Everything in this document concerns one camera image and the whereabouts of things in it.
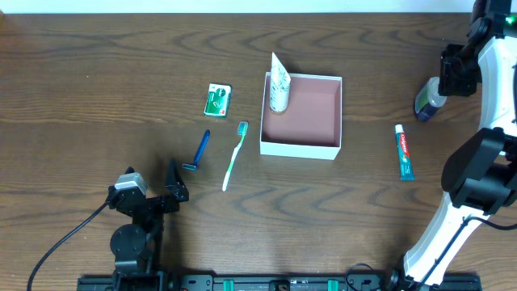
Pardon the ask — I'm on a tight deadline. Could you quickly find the clear hand sanitizer pump bottle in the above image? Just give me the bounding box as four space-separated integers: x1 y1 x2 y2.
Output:
414 77 448 122

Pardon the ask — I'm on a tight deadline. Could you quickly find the white box with pink interior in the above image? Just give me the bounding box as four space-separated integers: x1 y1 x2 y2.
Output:
259 72 343 160

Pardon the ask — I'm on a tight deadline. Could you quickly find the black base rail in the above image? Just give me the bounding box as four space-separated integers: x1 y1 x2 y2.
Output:
76 271 482 291

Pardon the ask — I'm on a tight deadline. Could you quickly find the blue disposable razor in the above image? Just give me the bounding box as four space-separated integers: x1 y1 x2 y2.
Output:
183 129 211 171

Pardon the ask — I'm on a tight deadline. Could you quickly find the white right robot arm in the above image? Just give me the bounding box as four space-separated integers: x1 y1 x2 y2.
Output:
389 0 516 290

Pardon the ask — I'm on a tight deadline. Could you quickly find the green soap box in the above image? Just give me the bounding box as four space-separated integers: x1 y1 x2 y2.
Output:
204 83 232 118

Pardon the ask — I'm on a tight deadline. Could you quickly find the Colgate toothpaste tube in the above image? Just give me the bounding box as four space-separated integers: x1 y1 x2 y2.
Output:
395 124 414 181

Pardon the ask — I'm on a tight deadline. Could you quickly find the green white toothbrush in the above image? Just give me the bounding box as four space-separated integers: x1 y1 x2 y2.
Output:
221 121 249 192

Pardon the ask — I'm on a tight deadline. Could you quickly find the white lotion tube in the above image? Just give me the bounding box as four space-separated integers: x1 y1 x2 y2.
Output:
270 53 291 114

